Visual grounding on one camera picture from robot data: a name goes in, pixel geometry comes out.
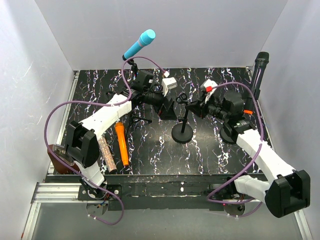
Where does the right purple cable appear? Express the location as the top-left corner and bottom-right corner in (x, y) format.
(206, 82), (265, 204)

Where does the aluminium rail frame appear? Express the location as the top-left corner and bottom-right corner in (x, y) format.
(21, 180), (313, 240)

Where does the tall black tripod stand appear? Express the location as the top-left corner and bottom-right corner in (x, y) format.
(127, 59), (139, 83)

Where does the round base stand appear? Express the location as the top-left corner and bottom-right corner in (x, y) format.
(219, 125), (238, 145)
(171, 92), (194, 144)

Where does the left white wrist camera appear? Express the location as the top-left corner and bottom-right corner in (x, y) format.
(161, 71), (178, 97)

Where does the cyan microphone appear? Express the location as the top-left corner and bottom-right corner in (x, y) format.
(122, 29), (156, 61)

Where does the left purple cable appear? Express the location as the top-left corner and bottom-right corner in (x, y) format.
(43, 56), (171, 181)

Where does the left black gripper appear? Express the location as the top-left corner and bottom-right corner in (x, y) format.
(143, 86), (178, 121)

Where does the glitter silver microphone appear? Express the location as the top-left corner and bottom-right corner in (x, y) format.
(98, 135), (117, 174)

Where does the small black tripod stand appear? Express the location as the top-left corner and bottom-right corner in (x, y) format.
(105, 91), (153, 126)

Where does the orange microphone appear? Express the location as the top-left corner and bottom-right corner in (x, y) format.
(115, 122), (129, 167)

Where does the black microphone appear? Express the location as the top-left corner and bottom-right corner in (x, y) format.
(244, 51), (270, 115)

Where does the purple cable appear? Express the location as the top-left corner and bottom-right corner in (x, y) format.
(206, 82), (265, 204)
(43, 56), (171, 181)

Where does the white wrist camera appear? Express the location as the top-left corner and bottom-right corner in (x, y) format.
(161, 71), (178, 97)
(200, 79), (218, 105)

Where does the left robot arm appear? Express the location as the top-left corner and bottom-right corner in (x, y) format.
(65, 70), (177, 200)

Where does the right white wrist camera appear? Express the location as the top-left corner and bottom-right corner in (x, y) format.
(200, 79), (218, 105)

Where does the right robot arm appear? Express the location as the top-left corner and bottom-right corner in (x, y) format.
(186, 91), (311, 218)

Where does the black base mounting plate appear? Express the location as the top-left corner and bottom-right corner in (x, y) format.
(77, 173), (257, 212)

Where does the brown box with clear lid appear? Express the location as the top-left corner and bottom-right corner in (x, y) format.
(47, 144), (80, 175)

